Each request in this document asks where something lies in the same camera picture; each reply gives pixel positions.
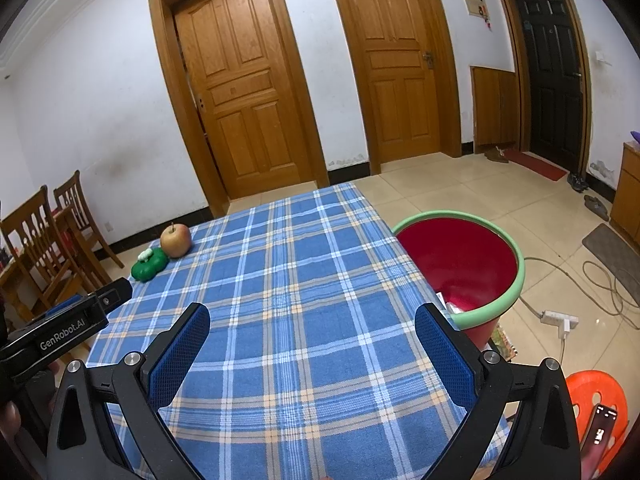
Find red green round stool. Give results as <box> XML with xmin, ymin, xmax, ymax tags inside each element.
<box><xmin>390</xmin><ymin>210</ymin><xmax>526</xmax><ymax>351</ymax></box>

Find red doormat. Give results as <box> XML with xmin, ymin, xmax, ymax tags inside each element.
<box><xmin>502</xmin><ymin>147</ymin><xmax>568</xmax><ymax>182</ymax></box>

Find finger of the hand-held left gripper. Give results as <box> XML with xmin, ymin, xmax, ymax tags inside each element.
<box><xmin>95</xmin><ymin>279</ymin><xmax>134</xmax><ymax>313</ymax></box>
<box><xmin>44</xmin><ymin>296</ymin><xmax>83</xmax><ymax>318</ymax></box>

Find white power strip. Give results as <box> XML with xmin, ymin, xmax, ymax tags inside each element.
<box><xmin>540</xmin><ymin>309</ymin><xmax>580</xmax><ymax>334</ymax></box>

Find narrow wooden panel door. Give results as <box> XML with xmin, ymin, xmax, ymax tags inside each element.
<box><xmin>325</xmin><ymin>0</ymin><xmax>463</xmax><ymax>178</ymax></box>

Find brown slippers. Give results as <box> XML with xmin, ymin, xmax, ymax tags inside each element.
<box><xmin>584</xmin><ymin>194</ymin><xmax>611</xmax><ymax>222</ymax></box>

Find grey floor mat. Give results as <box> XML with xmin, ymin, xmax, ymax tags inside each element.
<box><xmin>582</xmin><ymin>223</ymin><xmax>640</xmax><ymax>306</ymax></box>

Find yellow red apple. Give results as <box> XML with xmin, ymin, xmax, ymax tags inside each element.
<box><xmin>160</xmin><ymin>222</ymin><xmax>192</xmax><ymax>259</ymax></box>

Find wooden cabinet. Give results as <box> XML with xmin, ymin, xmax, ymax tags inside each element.
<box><xmin>611</xmin><ymin>142</ymin><xmax>640</xmax><ymax>246</ymax></box>

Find wooden wall panel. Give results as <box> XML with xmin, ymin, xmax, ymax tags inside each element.
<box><xmin>470</xmin><ymin>65</ymin><xmax>522</xmax><ymax>153</ymax></box>

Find wooden dining chair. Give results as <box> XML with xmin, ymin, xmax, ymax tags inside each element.
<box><xmin>53</xmin><ymin>170</ymin><xmax>125</xmax><ymax>286</ymax></box>
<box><xmin>0</xmin><ymin>185</ymin><xmax>86</xmax><ymax>311</ymax></box>

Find blue plaid tablecloth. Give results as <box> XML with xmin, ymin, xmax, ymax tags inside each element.
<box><xmin>87</xmin><ymin>181</ymin><xmax>511</xmax><ymax>480</ymax></box>

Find person's left hand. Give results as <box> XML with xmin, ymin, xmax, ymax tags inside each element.
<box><xmin>0</xmin><ymin>401</ymin><xmax>22</xmax><ymax>443</ymax></box>

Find green pumpkin-shaped container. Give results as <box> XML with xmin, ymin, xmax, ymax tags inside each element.
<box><xmin>131</xmin><ymin>247</ymin><xmax>169</xmax><ymax>282</ymax></box>

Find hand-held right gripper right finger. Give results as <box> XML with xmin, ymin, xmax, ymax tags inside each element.
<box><xmin>414</xmin><ymin>302</ymin><xmax>583</xmax><ymax>480</ymax></box>

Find colourful printed paper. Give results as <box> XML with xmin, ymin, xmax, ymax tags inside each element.
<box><xmin>492</xmin><ymin>325</ymin><xmax>519</xmax><ymax>362</ymax></box>

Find orange plastic stool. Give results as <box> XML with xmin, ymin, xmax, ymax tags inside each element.
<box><xmin>565</xmin><ymin>370</ymin><xmax>630</xmax><ymax>476</ymax></box>

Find black smartphone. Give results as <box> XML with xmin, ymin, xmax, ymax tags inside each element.
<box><xmin>580</xmin><ymin>404</ymin><xmax>619</xmax><ymax>478</ymax></box>

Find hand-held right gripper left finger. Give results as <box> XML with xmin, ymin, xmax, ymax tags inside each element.
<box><xmin>45</xmin><ymin>302</ymin><xmax>216</xmax><ymax>480</ymax></box>

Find black entrance door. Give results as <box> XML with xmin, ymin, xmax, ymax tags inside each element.
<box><xmin>495</xmin><ymin>0</ymin><xmax>593</xmax><ymax>176</ymax></box>

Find grey floor cable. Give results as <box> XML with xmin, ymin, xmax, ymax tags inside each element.
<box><xmin>520</xmin><ymin>255</ymin><xmax>640</xmax><ymax>332</ymax></box>

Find wide wooden panel door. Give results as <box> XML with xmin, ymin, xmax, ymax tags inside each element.
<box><xmin>148</xmin><ymin>0</ymin><xmax>331</xmax><ymax>218</ymax></box>

